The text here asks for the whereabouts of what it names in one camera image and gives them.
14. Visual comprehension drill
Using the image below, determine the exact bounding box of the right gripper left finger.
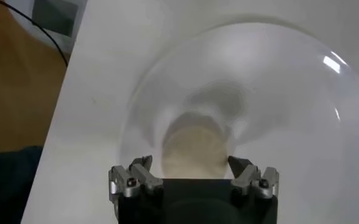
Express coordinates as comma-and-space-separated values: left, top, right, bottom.
108, 155, 165, 202

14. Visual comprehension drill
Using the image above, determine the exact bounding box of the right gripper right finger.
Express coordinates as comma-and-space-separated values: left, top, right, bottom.
227, 155, 280, 200

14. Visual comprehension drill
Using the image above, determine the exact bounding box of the white steamed baozi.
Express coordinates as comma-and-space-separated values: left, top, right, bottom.
160, 111, 232, 180

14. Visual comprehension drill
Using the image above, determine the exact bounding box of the large white round plate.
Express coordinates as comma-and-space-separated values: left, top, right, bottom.
118, 21, 359, 224

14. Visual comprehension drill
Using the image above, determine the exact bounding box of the dark blue object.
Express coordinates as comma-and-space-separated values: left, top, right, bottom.
0, 145, 43, 224

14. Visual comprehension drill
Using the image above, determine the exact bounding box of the grey box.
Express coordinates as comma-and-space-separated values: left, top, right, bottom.
10, 0, 87, 51

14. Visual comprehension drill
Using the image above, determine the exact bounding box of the thin black cable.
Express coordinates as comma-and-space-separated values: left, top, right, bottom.
0, 0, 69, 67

